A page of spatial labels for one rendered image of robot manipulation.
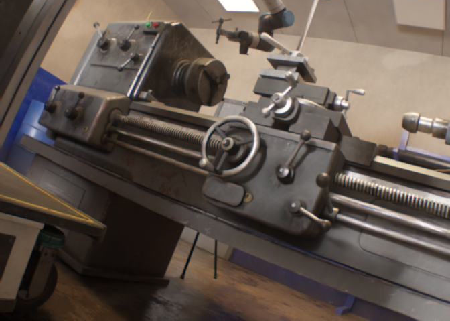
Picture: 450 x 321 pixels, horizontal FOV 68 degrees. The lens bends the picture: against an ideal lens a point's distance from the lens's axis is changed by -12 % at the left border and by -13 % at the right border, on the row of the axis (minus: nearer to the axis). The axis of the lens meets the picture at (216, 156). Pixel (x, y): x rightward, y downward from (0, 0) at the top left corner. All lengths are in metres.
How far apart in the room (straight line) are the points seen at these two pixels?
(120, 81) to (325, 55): 3.96
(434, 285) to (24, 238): 1.12
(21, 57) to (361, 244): 1.11
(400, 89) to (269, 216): 4.09
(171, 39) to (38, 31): 1.10
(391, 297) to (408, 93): 4.17
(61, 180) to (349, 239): 1.39
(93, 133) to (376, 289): 1.34
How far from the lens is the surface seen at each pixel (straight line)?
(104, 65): 2.15
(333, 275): 1.07
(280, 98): 1.16
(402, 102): 5.00
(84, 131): 1.81
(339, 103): 1.39
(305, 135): 1.11
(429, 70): 5.22
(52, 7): 1.03
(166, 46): 1.97
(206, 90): 1.93
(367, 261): 1.24
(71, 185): 1.90
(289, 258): 1.11
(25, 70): 1.00
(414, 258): 1.23
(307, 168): 1.16
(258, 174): 1.21
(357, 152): 1.28
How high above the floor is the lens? 0.47
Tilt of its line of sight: 8 degrees up
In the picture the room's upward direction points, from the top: 22 degrees clockwise
